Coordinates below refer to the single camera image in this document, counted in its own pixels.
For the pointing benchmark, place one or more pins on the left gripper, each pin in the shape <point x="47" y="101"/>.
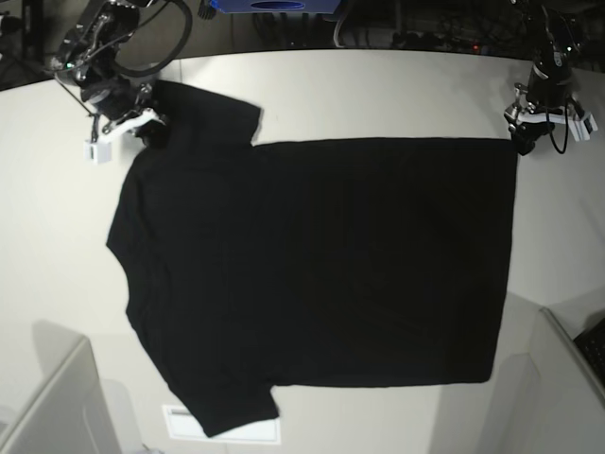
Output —
<point x="524" y="135"/>

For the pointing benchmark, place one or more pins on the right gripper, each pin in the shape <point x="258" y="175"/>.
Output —
<point x="119" y="99"/>

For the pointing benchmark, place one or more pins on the black T-shirt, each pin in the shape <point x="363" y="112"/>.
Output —
<point x="355" y="263"/>

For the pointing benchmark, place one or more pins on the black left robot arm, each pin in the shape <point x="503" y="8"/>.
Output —
<point x="546" y="105"/>

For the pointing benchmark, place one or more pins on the blue box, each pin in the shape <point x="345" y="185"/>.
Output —
<point x="257" y="6"/>

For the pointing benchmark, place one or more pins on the black keyboard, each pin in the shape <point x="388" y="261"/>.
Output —
<point x="591" y="344"/>

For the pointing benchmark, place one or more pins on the grey right partition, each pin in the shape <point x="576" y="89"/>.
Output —
<point x="546" y="400"/>

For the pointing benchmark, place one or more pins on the grey partition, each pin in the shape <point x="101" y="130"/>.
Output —
<point x="546" y="400"/>
<point x="67" y="412"/>

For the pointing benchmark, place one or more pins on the white paper sheet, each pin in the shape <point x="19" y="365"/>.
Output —
<point x="182" y="425"/>

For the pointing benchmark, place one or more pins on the grey left partition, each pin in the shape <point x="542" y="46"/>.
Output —
<point x="67" y="412"/>

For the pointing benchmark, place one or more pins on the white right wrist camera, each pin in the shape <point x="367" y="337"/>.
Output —
<point x="97" y="148"/>

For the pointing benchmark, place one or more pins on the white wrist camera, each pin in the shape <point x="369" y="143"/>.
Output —
<point x="97" y="148"/>
<point x="581" y="126"/>

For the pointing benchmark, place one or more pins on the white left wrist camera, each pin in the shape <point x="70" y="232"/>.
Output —
<point x="581" y="126"/>

